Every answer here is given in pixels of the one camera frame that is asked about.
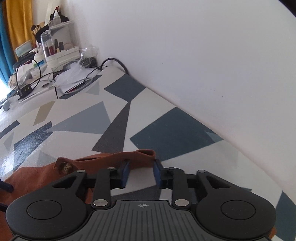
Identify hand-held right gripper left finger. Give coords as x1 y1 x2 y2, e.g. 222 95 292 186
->
52 161 130 209

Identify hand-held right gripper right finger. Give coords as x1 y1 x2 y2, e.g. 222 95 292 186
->
153 159 234 208

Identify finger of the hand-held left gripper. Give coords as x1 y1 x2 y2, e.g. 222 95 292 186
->
0 180 14 193

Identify brown knit garment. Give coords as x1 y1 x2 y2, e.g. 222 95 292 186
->
0 149 156 209

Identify geometric patterned table mat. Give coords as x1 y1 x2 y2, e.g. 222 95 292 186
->
0 66 296 241

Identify small grey-blue adapter cube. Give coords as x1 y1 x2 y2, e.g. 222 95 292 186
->
0 99 12 112

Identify black charger adapter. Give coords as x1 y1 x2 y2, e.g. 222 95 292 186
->
17 85 32 98

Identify white papers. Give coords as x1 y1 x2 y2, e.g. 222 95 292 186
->
54 65 102 94

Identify clear bag with black plug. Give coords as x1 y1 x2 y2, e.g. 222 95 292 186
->
79 45 100 69

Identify white lotion bottle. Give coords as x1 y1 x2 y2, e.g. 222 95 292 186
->
33 49 47 67

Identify clear cosmetics organiser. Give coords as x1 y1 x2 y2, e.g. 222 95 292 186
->
40 20 80 69

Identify blue curtain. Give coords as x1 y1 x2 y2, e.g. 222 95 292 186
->
0 0 18 86

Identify white makeup brush holder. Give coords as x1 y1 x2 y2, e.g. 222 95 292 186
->
31 21 50 43

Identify yellow curtain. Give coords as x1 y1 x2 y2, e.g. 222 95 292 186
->
6 0 35 50

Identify small glass bottle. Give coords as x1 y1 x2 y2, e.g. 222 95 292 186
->
53 9 62 25

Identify grey cable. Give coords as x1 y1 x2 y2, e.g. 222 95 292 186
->
61 77 96 95

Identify thick black cable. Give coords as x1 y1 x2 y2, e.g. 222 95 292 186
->
100 58 129 75

